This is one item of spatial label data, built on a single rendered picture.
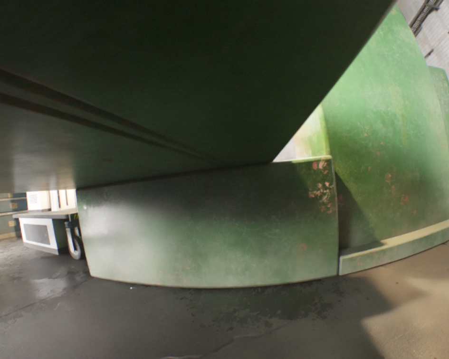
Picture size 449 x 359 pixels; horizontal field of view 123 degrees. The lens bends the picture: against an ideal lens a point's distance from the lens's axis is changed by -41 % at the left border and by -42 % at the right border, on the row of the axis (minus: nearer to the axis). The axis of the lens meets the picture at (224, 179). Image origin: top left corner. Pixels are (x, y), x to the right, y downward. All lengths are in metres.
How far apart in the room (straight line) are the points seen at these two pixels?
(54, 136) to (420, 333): 0.79
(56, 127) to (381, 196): 1.07
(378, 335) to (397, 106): 0.97
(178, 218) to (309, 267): 0.56
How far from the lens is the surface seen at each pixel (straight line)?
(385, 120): 1.10
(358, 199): 0.98
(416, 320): 0.72
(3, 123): 0.17
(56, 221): 1.72
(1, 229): 3.59
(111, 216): 1.04
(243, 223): 0.80
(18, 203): 3.66
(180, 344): 0.66
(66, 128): 0.19
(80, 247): 1.61
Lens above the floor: 0.44
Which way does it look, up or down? 1 degrees up
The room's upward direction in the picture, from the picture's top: 7 degrees counter-clockwise
